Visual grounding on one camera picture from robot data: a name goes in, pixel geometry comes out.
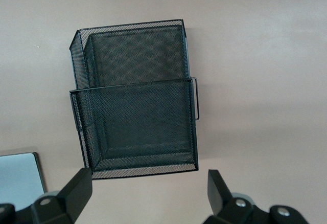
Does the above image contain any silver laptop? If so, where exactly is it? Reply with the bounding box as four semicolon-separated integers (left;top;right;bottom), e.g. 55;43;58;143
0;151;47;199

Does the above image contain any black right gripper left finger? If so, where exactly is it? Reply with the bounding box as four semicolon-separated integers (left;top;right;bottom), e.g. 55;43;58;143
0;167;93;224

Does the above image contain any black wire mesh organizer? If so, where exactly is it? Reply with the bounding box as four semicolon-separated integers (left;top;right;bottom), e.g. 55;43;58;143
68;18;200;180

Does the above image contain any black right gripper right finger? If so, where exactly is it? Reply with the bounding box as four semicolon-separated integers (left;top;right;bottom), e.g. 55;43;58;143
205;169;307;224

